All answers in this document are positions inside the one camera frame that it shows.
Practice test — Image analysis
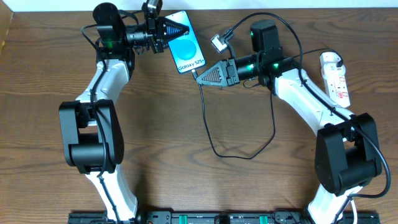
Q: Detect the white power strip cord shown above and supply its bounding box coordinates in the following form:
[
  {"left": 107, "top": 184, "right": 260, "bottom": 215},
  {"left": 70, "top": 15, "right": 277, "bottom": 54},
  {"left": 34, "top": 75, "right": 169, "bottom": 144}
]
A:
[{"left": 348, "top": 200, "right": 358, "bottom": 224}]

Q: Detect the white power strip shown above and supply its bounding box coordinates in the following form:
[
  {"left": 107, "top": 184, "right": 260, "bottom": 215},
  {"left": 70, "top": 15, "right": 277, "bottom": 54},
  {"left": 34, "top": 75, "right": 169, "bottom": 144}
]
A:
[{"left": 323, "top": 74, "right": 351, "bottom": 108}]

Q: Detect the blue Samsung Galaxy smartphone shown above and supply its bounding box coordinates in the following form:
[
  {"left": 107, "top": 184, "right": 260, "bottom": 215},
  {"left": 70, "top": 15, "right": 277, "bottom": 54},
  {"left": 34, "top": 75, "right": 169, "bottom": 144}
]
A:
[{"left": 166, "top": 11, "right": 206, "bottom": 74}]

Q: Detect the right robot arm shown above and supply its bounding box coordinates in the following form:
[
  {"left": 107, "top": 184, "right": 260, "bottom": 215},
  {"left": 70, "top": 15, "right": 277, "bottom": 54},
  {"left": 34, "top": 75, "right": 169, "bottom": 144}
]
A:
[{"left": 195, "top": 16, "right": 389, "bottom": 223}]

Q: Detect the white charger plug adapter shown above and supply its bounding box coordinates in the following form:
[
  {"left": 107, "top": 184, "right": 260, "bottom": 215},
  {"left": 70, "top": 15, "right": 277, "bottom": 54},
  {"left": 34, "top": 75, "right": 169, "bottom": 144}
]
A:
[{"left": 320, "top": 52, "right": 346, "bottom": 79}]

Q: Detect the black USB charging cable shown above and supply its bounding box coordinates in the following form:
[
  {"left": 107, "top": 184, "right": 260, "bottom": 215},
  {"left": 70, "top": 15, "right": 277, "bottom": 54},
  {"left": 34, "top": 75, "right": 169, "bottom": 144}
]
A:
[{"left": 191, "top": 47, "right": 345, "bottom": 161}]

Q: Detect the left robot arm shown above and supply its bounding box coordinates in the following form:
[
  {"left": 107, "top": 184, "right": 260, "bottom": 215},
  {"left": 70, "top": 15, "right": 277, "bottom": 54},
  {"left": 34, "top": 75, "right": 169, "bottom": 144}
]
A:
[{"left": 58, "top": 1, "right": 190, "bottom": 223}]

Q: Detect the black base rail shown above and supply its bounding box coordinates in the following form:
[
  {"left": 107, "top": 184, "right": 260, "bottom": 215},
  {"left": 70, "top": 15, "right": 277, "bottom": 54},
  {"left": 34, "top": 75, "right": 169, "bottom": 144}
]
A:
[{"left": 67, "top": 210, "right": 381, "bottom": 224}]

